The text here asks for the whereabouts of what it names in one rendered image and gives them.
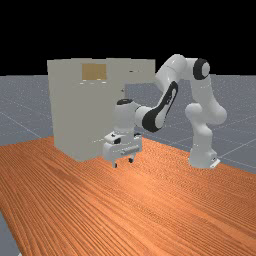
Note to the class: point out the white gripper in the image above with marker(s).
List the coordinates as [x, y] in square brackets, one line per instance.
[120, 149]

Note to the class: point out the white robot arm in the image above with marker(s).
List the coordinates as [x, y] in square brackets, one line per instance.
[201, 100]

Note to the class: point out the pale grey cabinet drawer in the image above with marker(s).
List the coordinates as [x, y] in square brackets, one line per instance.
[141, 71]

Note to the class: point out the pale grey cabinet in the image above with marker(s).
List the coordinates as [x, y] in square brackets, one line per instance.
[73, 113]

